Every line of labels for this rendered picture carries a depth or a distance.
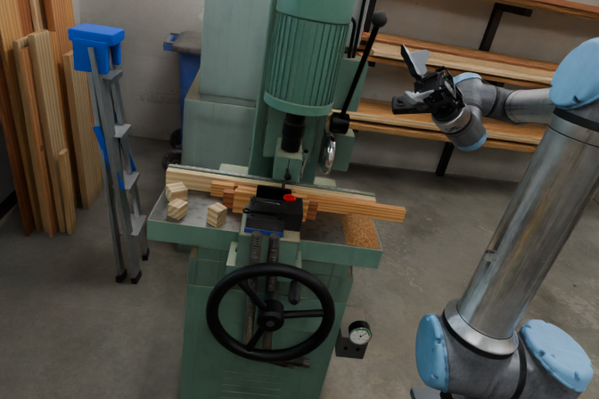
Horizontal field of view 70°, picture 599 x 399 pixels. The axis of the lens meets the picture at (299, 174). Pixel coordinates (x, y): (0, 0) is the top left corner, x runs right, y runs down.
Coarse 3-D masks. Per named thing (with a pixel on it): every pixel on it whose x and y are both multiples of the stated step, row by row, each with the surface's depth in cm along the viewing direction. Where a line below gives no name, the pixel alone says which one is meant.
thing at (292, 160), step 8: (280, 144) 117; (280, 152) 112; (288, 152) 113; (296, 152) 114; (280, 160) 110; (288, 160) 110; (296, 160) 110; (280, 168) 111; (296, 168) 112; (280, 176) 112; (296, 176) 113
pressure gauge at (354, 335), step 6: (354, 324) 115; (360, 324) 114; (366, 324) 115; (354, 330) 114; (360, 330) 114; (366, 330) 114; (354, 336) 115; (366, 336) 115; (372, 336) 115; (354, 342) 116; (360, 342) 116; (366, 342) 116
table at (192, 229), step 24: (192, 192) 119; (168, 216) 107; (192, 216) 109; (240, 216) 112; (336, 216) 121; (168, 240) 107; (192, 240) 107; (216, 240) 107; (312, 240) 108; (336, 240) 110; (360, 264) 112
